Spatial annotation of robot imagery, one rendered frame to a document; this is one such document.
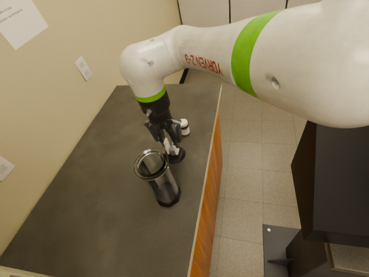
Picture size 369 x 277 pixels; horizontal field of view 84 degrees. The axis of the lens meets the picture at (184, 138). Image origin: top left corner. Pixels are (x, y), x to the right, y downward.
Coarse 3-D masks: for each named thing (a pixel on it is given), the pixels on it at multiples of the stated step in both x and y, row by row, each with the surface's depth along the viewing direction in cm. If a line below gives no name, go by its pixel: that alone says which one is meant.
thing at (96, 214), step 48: (192, 96) 115; (96, 144) 104; (144, 144) 98; (192, 144) 93; (48, 192) 90; (96, 192) 86; (144, 192) 81; (192, 192) 77; (48, 240) 76; (96, 240) 73; (144, 240) 69; (192, 240) 67
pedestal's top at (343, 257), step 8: (328, 248) 60; (336, 248) 58; (344, 248) 58; (352, 248) 58; (360, 248) 57; (368, 248) 57; (328, 256) 59; (336, 256) 57; (344, 256) 57; (352, 256) 56; (360, 256) 56; (368, 256) 56; (328, 264) 59; (336, 264) 56; (344, 264) 56; (352, 264) 55; (360, 264) 55; (368, 264) 55; (352, 272) 56; (360, 272) 54; (368, 272) 54
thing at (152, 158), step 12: (144, 156) 65; (156, 156) 66; (144, 168) 67; (156, 168) 72; (168, 168) 64; (144, 180) 63; (156, 180) 61; (168, 180) 65; (156, 192) 67; (168, 192) 69
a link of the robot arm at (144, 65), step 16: (128, 48) 49; (144, 48) 49; (160, 48) 50; (128, 64) 49; (144, 64) 49; (160, 64) 50; (128, 80) 52; (144, 80) 51; (160, 80) 55; (144, 96) 56; (160, 96) 57
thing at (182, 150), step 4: (172, 148) 80; (180, 148) 83; (172, 152) 80; (180, 152) 82; (184, 152) 82; (168, 156) 82; (172, 156) 81; (176, 156) 81; (180, 156) 80; (184, 156) 82; (172, 160) 80; (176, 160) 80; (180, 160) 80
